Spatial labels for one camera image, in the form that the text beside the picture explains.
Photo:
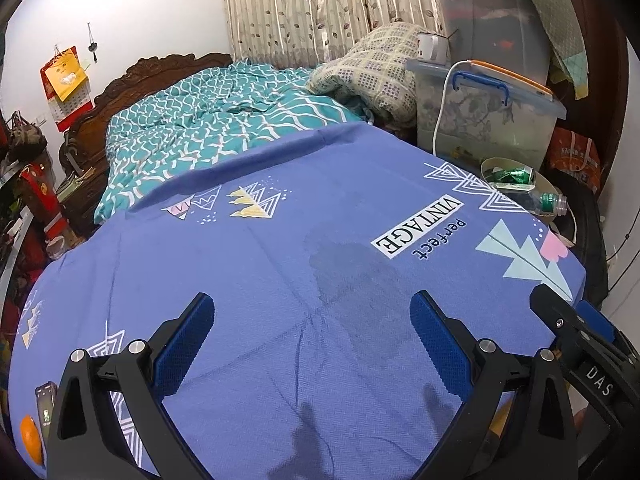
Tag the red gift box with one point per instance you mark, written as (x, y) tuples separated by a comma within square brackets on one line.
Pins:
[(42, 195)]

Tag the clear storage box orange lid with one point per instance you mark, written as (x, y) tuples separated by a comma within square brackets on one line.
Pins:
[(490, 115)]

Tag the green checked cloth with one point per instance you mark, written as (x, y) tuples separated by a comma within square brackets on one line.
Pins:
[(560, 35)]

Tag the beige leaf print curtain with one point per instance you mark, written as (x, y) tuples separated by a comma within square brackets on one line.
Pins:
[(300, 5)]

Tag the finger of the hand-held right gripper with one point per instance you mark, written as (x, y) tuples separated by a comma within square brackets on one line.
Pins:
[(595, 380), (597, 320)]

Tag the brown handbag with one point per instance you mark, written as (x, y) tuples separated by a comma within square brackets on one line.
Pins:
[(27, 135)]

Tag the orange fruit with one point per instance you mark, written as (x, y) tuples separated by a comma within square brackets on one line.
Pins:
[(31, 440)]

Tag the clear plastic bottle white label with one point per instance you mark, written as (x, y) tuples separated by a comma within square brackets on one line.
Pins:
[(547, 202)]

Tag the large storage box blue lid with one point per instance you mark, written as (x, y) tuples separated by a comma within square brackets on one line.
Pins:
[(490, 25)]

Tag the white enamel mug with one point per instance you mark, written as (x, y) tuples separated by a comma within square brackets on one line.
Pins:
[(430, 50)]

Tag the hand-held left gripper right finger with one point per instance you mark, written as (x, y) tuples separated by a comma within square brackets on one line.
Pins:
[(440, 347)]

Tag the grey patterned pillow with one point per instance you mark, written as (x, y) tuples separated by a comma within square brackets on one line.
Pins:
[(370, 70)]

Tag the grey metal shelf rack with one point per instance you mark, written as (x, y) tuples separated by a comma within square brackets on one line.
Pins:
[(20, 230)]

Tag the red paper bag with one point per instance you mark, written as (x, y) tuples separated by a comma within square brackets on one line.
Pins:
[(575, 160)]

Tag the carved wooden headboard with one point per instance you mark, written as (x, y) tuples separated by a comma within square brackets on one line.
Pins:
[(150, 67)]

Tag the black smartphone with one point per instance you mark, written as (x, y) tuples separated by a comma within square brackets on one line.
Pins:
[(46, 405)]

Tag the wooden nightstand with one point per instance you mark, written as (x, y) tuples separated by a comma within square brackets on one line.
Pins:
[(80, 195)]

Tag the crushed green drink can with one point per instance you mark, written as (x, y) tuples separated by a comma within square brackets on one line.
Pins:
[(515, 176)]

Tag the red wall calendar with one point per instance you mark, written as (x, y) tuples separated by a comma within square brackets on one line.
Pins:
[(65, 80)]

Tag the round cardboard bin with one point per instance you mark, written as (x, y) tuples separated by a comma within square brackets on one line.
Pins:
[(492, 165)]

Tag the teal patterned duvet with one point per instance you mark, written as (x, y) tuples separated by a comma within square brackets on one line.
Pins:
[(200, 120)]

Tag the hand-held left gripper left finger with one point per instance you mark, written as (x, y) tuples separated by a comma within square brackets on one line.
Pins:
[(182, 347)]

